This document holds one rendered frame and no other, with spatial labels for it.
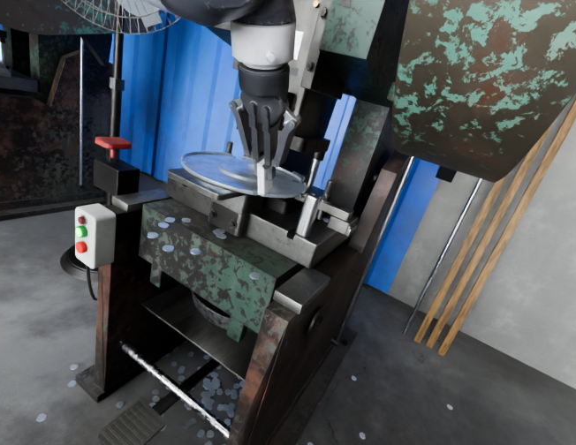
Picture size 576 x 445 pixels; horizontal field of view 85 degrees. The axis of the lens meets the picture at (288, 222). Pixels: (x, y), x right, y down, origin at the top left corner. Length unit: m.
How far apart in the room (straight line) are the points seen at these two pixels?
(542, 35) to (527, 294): 1.73
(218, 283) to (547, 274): 1.67
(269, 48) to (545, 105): 0.32
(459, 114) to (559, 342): 1.81
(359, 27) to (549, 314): 1.77
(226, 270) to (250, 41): 0.44
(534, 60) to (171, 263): 0.73
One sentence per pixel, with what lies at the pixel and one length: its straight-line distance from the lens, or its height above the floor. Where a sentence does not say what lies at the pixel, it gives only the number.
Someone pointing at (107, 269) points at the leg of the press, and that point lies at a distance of 0.91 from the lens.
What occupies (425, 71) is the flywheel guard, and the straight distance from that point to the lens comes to 0.44.
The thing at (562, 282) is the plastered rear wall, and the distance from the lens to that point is 2.04.
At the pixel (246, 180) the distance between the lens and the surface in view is 0.68.
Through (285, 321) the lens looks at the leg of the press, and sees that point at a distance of 0.57.
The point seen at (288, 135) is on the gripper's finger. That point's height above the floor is 0.91.
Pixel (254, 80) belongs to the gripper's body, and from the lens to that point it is 0.48.
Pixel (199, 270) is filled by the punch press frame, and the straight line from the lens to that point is 0.74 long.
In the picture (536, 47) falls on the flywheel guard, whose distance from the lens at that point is 0.41.
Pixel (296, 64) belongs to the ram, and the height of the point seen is 1.03.
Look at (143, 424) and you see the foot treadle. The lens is 0.97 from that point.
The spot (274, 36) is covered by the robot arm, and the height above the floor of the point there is 1.03.
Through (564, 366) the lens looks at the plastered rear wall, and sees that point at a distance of 2.25.
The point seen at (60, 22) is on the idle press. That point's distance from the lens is 1.92.
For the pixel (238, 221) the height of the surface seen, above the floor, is 0.69.
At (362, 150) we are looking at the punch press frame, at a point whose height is 0.88.
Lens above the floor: 0.97
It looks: 22 degrees down
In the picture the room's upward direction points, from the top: 16 degrees clockwise
